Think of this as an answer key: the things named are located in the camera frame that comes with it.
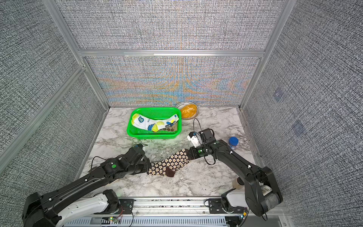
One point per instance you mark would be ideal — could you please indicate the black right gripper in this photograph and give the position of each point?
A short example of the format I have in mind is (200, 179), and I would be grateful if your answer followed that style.
(193, 155)

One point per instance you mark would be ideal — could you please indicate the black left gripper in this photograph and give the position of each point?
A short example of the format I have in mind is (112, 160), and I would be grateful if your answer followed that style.
(147, 162)

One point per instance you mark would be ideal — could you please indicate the brown checkered argyle sock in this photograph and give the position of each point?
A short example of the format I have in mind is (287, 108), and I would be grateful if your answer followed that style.
(172, 128)

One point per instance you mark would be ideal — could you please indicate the white sock blue yellow patches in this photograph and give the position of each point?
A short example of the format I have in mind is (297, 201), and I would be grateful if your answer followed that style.
(144, 123)

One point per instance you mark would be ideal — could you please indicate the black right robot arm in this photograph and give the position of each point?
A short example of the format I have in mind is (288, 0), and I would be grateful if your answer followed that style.
(261, 191)

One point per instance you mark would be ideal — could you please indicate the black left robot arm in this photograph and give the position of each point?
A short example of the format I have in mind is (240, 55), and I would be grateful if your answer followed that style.
(63, 205)

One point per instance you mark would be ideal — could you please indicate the blue lid jar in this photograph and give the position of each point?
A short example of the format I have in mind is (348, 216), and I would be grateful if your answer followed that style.
(233, 142)

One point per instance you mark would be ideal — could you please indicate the patterned white bowl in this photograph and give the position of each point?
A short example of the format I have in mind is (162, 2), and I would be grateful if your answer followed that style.
(184, 103)

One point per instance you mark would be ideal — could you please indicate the orange fruit in bowl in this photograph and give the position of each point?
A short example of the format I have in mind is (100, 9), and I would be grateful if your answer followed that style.
(189, 111)

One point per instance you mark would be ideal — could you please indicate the brown jar black lid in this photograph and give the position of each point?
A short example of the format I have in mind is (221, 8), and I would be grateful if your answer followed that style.
(238, 184)

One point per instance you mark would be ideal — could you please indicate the green plastic basket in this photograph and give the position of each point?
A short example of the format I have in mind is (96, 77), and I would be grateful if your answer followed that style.
(155, 113)

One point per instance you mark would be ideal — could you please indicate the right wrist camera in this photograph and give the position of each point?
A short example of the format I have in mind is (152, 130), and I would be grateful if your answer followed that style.
(195, 139)

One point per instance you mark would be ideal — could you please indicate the aluminium front rail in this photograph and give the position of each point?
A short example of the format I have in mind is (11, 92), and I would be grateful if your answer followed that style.
(182, 212)

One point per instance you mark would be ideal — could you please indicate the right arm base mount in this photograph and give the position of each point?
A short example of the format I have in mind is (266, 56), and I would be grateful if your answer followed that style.
(230, 202)

